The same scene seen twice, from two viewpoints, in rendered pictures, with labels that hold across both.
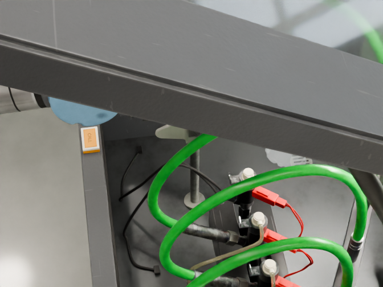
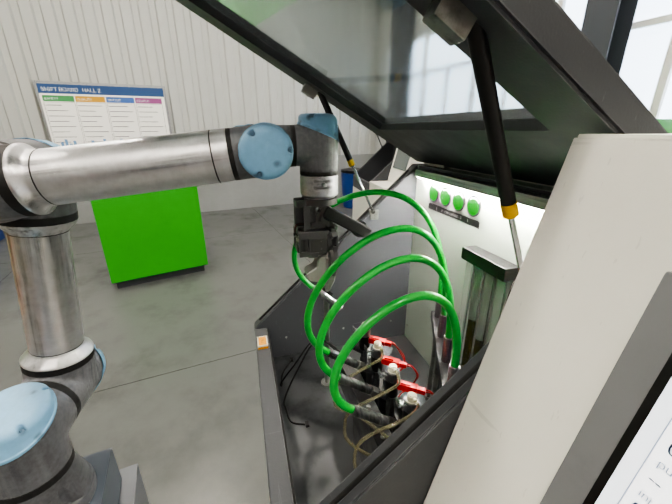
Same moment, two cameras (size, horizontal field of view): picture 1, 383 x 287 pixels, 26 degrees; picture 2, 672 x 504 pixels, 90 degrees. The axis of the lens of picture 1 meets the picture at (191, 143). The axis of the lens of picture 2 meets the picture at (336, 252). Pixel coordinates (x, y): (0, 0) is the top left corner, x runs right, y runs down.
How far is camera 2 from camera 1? 60 cm
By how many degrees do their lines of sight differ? 33
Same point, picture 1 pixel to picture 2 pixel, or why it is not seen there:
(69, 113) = (253, 158)
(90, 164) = (262, 354)
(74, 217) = (249, 453)
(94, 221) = (264, 383)
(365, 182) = (496, 114)
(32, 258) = (221, 483)
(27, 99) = (222, 155)
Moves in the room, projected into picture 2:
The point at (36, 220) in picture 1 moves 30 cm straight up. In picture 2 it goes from (226, 457) to (218, 411)
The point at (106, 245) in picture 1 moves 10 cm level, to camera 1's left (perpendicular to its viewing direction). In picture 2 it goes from (272, 396) to (230, 399)
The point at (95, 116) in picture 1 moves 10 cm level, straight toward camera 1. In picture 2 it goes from (272, 164) to (284, 173)
